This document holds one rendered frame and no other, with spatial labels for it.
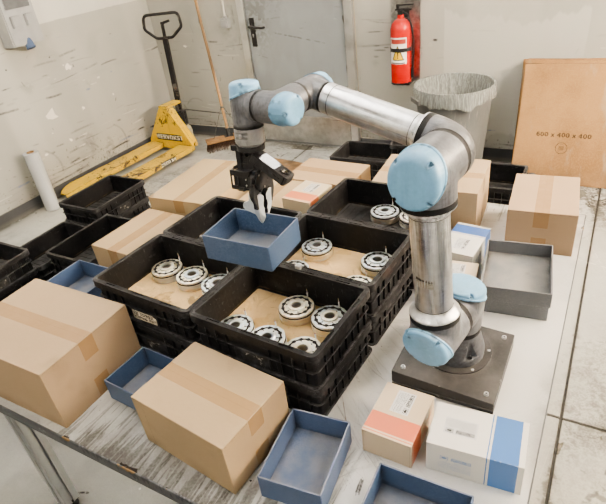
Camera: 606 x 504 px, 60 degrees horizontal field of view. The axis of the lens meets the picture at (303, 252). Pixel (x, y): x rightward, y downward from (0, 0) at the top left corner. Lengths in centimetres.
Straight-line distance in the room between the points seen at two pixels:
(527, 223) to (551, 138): 221
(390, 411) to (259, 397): 31
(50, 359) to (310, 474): 72
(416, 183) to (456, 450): 58
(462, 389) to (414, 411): 16
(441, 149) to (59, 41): 428
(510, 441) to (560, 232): 91
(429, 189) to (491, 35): 328
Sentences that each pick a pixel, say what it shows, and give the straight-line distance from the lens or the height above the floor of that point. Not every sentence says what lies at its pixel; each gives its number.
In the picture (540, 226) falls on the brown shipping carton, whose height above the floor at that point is 81.
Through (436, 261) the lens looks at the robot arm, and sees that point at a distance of 114.
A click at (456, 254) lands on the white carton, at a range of 182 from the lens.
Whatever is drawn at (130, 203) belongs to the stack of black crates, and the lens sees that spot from 321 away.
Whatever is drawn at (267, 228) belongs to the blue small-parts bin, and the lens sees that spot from 143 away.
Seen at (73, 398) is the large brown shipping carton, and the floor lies 77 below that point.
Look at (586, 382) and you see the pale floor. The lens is 258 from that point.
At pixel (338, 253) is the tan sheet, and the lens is 176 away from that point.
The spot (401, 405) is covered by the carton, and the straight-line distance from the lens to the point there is 133.
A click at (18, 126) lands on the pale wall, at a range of 479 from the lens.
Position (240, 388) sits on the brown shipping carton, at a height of 86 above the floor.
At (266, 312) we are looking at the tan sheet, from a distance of 154.
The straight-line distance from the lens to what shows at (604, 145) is 413.
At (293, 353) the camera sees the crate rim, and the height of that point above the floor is 93.
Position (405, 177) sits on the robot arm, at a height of 134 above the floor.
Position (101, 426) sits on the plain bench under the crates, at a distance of 158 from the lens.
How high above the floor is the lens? 178
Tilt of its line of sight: 32 degrees down
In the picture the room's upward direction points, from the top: 8 degrees counter-clockwise
